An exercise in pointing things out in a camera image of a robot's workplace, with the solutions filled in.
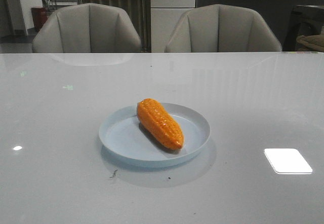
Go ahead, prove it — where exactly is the red trash bin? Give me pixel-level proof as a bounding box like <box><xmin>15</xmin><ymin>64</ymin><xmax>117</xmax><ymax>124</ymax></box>
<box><xmin>31</xmin><ymin>7</ymin><xmax>48</xmax><ymax>31</ymax></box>

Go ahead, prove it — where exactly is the barrier post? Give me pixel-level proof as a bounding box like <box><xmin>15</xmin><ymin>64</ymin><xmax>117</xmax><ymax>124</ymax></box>
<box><xmin>141</xmin><ymin>0</ymin><xmax>148</xmax><ymax>52</ymax></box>

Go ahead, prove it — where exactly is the light blue round plate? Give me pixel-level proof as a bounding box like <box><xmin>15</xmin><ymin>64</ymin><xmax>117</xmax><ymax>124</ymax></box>
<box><xmin>99</xmin><ymin>103</ymin><xmax>211</xmax><ymax>168</ymax></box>

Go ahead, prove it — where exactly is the white cabinet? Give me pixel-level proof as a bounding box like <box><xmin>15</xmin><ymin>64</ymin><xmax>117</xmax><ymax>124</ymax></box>
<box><xmin>150</xmin><ymin>0</ymin><xmax>195</xmax><ymax>53</ymax></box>

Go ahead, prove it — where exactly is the beige upholstered chair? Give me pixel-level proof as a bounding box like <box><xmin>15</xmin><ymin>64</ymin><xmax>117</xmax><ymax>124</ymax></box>
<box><xmin>32</xmin><ymin>3</ymin><xmax>142</xmax><ymax>53</ymax></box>
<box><xmin>165</xmin><ymin>4</ymin><xmax>282</xmax><ymax>53</ymax></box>

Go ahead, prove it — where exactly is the left beige upholstered chair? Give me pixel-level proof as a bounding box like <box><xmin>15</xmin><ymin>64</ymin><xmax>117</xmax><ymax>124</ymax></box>
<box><xmin>32</xmin><ymin>3</ymin><xmax>142</xmax><ymax>53</ymax></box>

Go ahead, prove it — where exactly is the tan cushion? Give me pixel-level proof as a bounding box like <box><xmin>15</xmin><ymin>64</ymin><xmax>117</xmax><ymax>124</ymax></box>
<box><xmin>296</xmin><ymin>34</ymin><xmax>324</xmax><ymax>52</ymax></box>

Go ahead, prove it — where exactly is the grey counter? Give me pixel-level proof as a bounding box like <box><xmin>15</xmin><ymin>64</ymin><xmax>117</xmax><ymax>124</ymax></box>
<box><xmin>196</xmin><ymin>0</ymin><xmax>323</xmax><ymax>47</ymax></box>

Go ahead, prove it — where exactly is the right beige upholstered chair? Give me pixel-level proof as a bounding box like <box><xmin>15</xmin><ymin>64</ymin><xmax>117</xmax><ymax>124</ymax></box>
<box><xmin>165</xmin><ymin>4</ymin><xmax>282</xmax><ymax>53</ymax></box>

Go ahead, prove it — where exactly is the orange toy corn cob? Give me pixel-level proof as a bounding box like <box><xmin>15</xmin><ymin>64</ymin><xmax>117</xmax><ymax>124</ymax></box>
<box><xmin>137</xmin><ymin>98</ymin><xmax>184</xmax><ymax>150</ymax></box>

